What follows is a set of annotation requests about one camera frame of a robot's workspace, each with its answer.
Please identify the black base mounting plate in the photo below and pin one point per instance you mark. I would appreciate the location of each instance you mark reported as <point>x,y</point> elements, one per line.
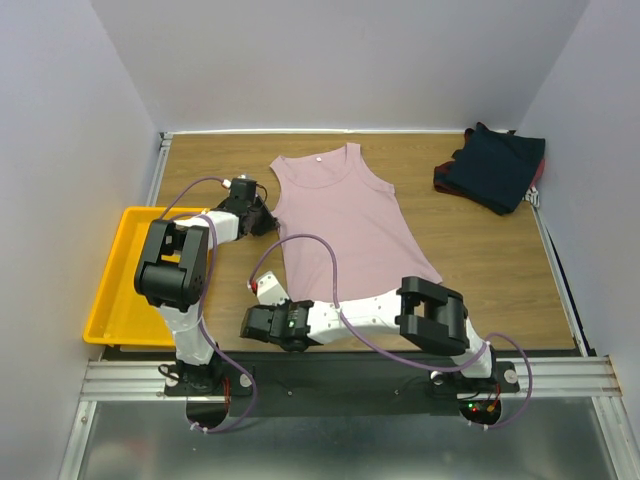
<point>332,384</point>

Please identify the striped folded garment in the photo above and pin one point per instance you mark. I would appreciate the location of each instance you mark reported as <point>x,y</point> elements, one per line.
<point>532,196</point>

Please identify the folded navy tank top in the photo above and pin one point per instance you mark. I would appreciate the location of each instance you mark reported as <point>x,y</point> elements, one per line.
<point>500,170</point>

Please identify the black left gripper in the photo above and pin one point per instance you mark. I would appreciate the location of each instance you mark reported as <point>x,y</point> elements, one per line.
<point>270,223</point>

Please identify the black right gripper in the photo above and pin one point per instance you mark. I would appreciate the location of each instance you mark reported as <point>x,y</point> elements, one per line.
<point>252,326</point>

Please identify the aluminium frame rail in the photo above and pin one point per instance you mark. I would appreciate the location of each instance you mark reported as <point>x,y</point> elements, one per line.
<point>123,381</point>

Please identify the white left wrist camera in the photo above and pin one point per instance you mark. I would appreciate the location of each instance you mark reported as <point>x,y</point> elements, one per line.
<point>226,183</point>

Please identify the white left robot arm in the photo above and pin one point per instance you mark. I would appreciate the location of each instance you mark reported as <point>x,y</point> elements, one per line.
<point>174,273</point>

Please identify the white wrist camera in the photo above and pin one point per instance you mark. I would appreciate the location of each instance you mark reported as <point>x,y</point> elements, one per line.
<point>268,290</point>
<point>226,183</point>

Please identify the yellow plastic bin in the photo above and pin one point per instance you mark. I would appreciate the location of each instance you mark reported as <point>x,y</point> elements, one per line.
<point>119,316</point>

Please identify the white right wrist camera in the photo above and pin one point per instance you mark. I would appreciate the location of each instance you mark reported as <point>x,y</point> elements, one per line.
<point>268,290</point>

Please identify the pink ribbed tank top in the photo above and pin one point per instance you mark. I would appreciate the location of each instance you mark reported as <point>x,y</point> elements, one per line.
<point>346,236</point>

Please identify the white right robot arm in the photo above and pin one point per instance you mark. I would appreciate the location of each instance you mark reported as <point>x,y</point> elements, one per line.
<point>431,317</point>

